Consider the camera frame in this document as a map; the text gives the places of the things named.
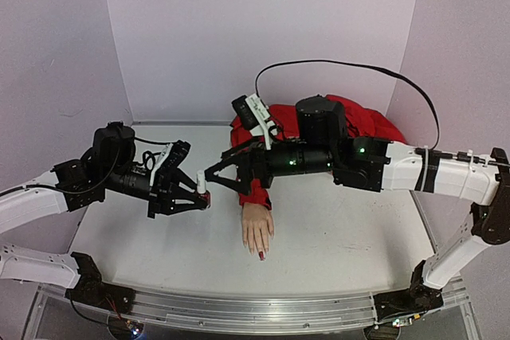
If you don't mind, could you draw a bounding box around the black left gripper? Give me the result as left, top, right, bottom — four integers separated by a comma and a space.
105, 163, 211, 219

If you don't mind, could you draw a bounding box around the red nail polish bottle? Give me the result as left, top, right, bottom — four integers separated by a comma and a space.
200, 192, 210, 202

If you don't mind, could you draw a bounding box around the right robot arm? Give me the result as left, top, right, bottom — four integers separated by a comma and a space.
197, 95, 509, 290

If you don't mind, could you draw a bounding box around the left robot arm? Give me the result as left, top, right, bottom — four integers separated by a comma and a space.
1, 122, 210, 306

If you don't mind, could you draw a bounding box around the mannequin hand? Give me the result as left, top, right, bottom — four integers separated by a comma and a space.
241, 203, 274, 261

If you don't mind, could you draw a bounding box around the red jacket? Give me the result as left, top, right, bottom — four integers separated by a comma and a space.
230, 95, 406, 211

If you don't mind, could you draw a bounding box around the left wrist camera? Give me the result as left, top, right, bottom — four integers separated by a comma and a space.
149, 140, 191, 187

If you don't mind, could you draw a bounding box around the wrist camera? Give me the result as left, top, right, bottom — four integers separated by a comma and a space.
232, 93, 278, 150
149, 140, 191, 187

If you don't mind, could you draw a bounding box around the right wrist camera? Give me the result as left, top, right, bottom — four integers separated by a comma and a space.
232, 93, 278, 150

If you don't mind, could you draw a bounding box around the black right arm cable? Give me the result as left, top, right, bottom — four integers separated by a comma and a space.
254, 59, 441, 150

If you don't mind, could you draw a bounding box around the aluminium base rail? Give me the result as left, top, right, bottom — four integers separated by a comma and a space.
37, 264, 469, 335

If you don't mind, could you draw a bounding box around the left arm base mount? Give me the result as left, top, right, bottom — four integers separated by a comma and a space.
65, 252, 135, 314

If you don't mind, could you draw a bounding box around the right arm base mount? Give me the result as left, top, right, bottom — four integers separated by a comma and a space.
374, 269, 444, 323

